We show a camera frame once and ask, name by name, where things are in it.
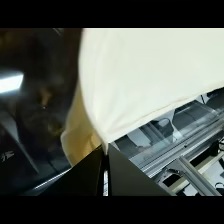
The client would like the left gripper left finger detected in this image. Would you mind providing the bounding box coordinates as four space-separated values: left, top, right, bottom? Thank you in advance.
39 144 105 197

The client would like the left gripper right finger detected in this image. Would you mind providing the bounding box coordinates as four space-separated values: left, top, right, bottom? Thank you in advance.
107 143 172 197

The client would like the cream shirt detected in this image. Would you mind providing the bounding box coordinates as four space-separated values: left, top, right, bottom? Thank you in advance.
59 28 224 168

